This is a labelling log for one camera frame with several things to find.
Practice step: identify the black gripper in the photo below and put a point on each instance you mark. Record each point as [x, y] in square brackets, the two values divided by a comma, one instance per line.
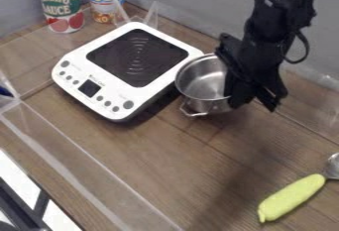
[253, 61]

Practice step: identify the silver metal pot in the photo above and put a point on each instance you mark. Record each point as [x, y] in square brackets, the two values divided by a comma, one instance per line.
[201, 82]

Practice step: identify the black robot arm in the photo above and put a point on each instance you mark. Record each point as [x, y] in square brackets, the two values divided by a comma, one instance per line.
[279, 19]

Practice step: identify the white and black stove top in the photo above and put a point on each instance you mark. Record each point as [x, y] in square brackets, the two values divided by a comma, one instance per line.
[121, 71]

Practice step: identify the tomato sauce can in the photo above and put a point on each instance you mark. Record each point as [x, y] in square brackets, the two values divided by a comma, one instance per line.
[65, 15]

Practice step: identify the clear acrylic barrier panel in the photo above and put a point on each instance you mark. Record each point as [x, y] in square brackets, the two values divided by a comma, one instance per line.
[109, 174]

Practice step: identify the yellow handled metal spoon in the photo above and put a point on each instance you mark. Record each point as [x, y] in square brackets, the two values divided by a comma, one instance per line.
[285, 200]

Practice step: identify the black metal frame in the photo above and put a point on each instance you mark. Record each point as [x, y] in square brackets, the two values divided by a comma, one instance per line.
[19, 217]

